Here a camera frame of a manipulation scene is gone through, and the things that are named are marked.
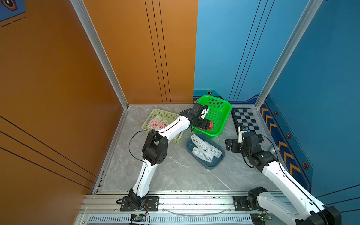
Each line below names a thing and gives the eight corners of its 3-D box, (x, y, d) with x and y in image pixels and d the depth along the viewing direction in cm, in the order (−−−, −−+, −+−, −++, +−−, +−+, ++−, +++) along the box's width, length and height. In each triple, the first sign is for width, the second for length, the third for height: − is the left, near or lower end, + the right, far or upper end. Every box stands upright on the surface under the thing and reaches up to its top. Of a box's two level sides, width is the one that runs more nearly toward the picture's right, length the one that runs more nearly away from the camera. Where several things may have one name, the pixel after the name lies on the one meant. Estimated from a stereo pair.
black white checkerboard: (236, 134, 104) (237, 131, 101) (229, 111, 119) (231, 108, 116) (259, 134, 104) (261, 131, 101) (249, 111, 119) (251, 107, 116)
